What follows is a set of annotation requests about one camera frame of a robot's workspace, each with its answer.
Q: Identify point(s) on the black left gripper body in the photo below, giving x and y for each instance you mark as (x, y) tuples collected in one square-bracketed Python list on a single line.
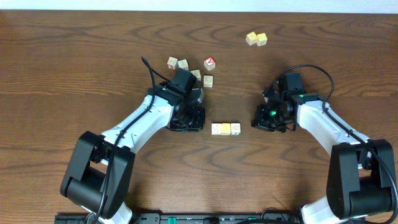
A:
[(193, 118)]

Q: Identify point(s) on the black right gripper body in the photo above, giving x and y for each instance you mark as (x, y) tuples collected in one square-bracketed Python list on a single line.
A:
[(271, 119)]

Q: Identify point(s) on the green Z cat block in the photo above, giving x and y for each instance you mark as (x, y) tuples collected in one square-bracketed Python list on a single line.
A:
[(216, 128)]

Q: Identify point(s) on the yellow K block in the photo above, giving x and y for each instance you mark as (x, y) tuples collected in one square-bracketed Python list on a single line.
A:
[(225, 128)]

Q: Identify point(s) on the yellow M airplane block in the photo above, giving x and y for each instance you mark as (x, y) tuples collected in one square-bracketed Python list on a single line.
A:
[(235, 128)]

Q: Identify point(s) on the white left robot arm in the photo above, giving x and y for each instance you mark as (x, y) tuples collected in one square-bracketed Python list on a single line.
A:
[(99, 172)]

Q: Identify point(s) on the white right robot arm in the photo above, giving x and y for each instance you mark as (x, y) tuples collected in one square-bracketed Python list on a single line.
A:
[(361, 176)]

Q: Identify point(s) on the cream block with brown print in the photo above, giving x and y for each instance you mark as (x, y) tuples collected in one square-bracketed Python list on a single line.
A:
[(208, 81)]

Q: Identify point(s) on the cream block animal print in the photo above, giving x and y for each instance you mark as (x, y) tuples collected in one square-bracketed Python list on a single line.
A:
[(197, 74)]

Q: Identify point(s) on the cream block letter print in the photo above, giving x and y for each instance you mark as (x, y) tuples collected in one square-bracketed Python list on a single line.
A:
[(183, 64)]

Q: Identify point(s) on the cream block red side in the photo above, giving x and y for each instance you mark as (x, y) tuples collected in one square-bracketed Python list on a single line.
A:
[(172, 63)]

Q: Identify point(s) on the red A block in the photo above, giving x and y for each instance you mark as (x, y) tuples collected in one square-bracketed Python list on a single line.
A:
[(209, 63)]

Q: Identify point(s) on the yellow block far corner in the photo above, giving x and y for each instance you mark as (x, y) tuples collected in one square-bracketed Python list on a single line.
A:
[(262, 39)]

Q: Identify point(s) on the cream block near yellow block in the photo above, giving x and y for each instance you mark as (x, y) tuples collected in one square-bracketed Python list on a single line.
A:
[(251, 38)]

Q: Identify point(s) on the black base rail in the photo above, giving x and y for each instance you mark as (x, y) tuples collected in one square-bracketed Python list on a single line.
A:
[(147, 218)]

